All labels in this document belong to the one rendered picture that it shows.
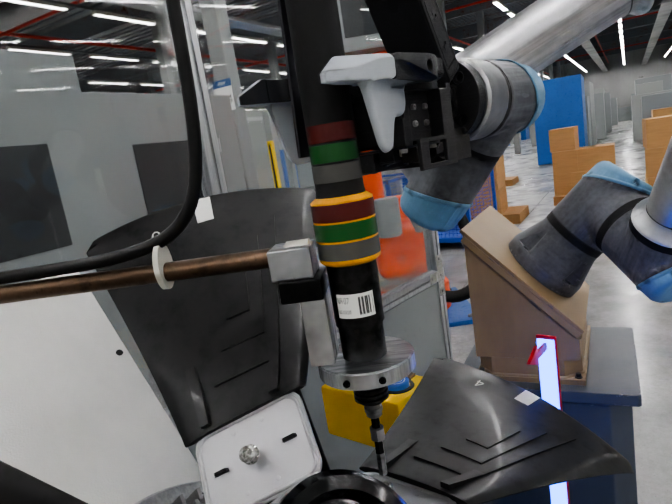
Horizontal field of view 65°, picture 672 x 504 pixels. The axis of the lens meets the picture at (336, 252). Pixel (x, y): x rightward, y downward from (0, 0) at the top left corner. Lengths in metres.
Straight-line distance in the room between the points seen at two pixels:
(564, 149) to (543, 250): 8.54
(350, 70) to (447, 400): 0.38
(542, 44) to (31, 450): 0.70
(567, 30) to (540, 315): 0.48
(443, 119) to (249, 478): 0.30
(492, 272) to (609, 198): 0.22
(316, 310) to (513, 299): 0.65
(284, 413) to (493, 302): 0.65
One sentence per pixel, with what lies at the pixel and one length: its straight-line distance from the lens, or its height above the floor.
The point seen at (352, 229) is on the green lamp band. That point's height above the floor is 1.40.
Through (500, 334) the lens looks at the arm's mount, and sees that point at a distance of 1.01.
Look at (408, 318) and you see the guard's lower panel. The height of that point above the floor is 0.90.
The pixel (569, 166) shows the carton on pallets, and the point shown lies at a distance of 9.55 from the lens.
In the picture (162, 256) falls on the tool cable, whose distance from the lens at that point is 0.40.
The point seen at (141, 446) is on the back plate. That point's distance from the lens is 0.63.
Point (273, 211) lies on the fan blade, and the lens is 0.52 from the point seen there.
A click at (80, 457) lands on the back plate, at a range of 0.62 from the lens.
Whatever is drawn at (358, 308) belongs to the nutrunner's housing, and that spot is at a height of 1.35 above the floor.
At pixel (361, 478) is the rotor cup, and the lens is 0.36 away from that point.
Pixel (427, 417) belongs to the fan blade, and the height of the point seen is 1.18.
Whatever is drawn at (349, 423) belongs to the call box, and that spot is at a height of 1.02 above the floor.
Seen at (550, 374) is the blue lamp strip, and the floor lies 1.14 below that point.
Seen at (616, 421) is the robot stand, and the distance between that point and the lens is 1.05.
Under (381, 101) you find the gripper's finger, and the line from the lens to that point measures 0.35.
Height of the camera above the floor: 1.46
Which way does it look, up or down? 11 degrees down
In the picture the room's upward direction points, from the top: 9 degrees counter-clockwise
